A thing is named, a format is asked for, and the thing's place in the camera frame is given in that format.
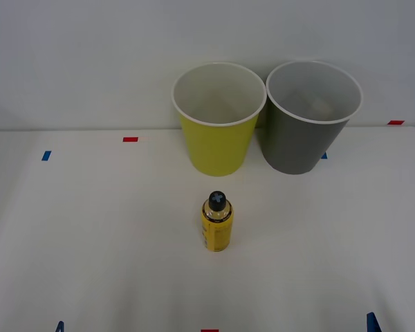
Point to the yellow bottle with black cap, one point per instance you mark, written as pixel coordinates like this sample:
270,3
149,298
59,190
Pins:
217,231

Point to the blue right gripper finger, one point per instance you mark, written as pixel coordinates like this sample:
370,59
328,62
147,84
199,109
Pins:
373,323

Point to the yellow-green plastic bin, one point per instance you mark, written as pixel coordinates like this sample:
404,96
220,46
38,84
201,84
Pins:
216,148

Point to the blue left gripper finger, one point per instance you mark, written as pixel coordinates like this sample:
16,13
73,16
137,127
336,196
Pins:
59,328

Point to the grey plastic bin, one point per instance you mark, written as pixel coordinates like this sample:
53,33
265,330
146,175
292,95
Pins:
297,145

